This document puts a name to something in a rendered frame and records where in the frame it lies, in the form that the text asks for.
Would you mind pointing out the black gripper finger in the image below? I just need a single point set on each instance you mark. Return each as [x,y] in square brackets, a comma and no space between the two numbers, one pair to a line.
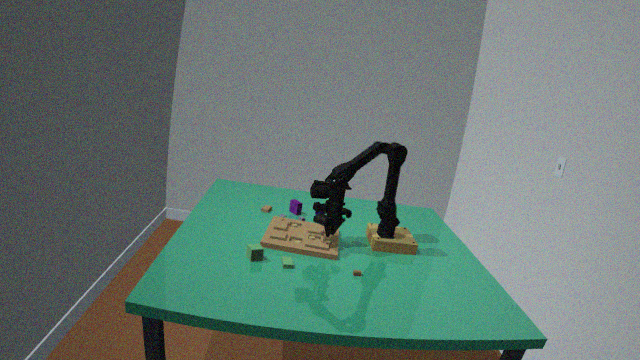
[329,229]
[338,224]

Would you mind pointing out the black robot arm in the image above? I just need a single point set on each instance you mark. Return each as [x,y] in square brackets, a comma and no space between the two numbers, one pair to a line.
[343,173]

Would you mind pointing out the small green cube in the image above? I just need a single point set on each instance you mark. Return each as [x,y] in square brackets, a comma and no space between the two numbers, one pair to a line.
[254,252]

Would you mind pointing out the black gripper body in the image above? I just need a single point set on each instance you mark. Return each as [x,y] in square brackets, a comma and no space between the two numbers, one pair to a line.
[334,210]

